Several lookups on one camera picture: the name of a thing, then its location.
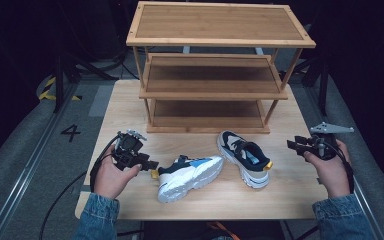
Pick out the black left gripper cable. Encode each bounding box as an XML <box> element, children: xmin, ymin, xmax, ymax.
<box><xmin>39</xmin><ymin>134</ymin><xmax>121</xmax><ymax>240</ymax></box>

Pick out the yellow and black floor tape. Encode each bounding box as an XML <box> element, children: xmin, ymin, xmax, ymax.
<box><xmin>38</xmin><ymin>76</ymin><xmax>83</xmax><ymax>102</ymax></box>

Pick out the person's right hand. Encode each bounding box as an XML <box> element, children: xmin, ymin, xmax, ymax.
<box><xmin>303</xmin><ymin>139</ymin><xmax>352</xmax><ymax>200</ymax></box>

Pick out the black metal stand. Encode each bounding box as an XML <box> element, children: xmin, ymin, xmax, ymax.
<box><xmin>52</xmin><ymin>51</ymin><xmax>118</xmax><ymax>114</ymax></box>
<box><xmin>298</xmin><ymin>54</ymin><xmax>332</xmax><ymax>117</ymax></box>

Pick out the white and navy sneaker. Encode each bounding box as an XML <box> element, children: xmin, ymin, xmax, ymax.
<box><xmin>151</xmin><ymin>154</ymin><xmax>225</xmax><ymax>204</ymax></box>
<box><xmin>216</xmin><ymin>129</ymin><xmax>274</xmax><ymax>190</ymax></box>

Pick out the person's left hand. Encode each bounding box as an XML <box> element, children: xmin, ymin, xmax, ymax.
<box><xmin>93</xmin><ymin>143</ymin><xmax>144</xmax><ymax>200</ymax></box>

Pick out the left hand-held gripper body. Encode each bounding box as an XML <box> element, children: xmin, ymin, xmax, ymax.
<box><xmin>112</xmin><ymin>129</ymin><xmax>152</xmax><ymax>171</ymax></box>

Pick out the orange strap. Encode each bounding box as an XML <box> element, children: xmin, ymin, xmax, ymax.
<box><xmin>206</xmin><ymin>221</ymin><xmax>242</xmax><ymax>240</ymax></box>

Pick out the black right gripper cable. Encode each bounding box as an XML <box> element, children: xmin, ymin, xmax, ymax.
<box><xmin>326</xmin><ymin>141</ymin><xmax>355</xmax><ymax>195</ymax></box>

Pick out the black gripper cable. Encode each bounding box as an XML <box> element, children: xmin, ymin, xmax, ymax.
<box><xmin>326</xmin><ymin>141</ymin><xmax>355</xmax><ymax>195</ymax></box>
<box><xmin>39</xmin><ymin>134</ymin><xmax>121</xmax><ymax>240</ymax></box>

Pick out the wooden shoe rack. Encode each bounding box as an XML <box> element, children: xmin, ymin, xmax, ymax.
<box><xmin>125</xmin><ymin>0</ymin><xmax>317</xmax><ymax>135</ymax></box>

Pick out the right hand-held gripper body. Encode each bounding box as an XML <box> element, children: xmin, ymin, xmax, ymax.
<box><xmin>307</xmin><ymin>121</ymin><xmax>355</xmax><ymax>161</ymax></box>

